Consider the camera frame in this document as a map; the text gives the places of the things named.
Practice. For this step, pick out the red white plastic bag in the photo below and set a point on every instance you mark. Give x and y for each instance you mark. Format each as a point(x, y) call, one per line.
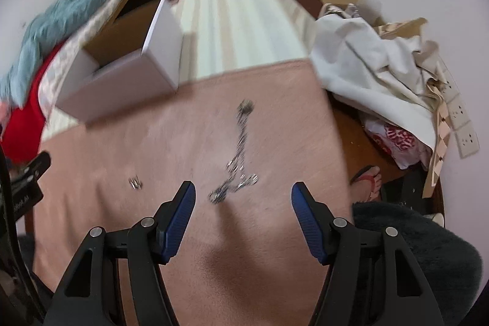
point(402, 146)

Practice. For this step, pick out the white cloth pile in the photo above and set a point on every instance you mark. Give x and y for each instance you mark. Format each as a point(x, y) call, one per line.
point(354, 63)

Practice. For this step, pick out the white power strip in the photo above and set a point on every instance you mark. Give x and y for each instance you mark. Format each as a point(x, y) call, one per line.
point(464, 132)

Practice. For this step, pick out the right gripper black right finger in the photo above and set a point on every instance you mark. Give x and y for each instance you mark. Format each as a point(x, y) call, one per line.
point(372, 277)

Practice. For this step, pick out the striped tablecloth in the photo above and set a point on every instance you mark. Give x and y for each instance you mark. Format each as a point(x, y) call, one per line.
point(220, 36)

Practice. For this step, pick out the checkered mattress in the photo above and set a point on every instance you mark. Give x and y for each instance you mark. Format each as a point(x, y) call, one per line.
point(46, 84)

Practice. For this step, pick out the white cardboard jewelry box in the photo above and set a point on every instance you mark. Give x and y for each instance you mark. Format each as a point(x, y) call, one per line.
point(132, 61)

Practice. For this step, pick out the light blue fluffy blanket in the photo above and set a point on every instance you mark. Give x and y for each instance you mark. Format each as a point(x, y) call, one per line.
point(45, 31)

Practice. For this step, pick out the red bed sheet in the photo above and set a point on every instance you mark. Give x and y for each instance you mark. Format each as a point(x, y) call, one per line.
point(21, 130)

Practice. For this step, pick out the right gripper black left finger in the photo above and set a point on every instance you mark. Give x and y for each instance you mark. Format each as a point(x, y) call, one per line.
point(90, 293)

